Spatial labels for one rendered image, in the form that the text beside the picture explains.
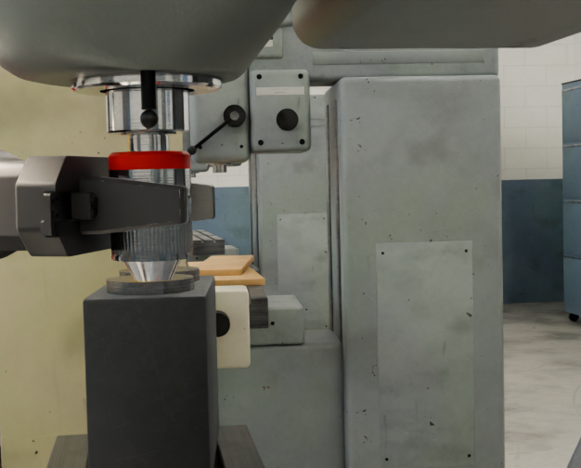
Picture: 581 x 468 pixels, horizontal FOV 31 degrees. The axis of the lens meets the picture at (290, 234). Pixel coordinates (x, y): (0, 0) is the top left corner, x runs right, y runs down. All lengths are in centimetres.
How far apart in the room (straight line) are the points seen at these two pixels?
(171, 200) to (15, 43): 11
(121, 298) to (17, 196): 46
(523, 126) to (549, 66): 64
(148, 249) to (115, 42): 12
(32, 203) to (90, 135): 177
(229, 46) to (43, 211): 13
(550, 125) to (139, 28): 991
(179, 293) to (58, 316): 133
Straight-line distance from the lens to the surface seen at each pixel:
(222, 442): 120
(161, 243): 58
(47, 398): 238
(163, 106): 58
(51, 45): 55
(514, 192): 1024
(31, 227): 56
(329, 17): 62
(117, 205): 57
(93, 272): 233
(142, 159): 58
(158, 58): 55
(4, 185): 59
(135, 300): 101
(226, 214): 963
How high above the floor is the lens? 125
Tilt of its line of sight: 3 degrees down
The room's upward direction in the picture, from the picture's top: 1 degrees counter-clockwise
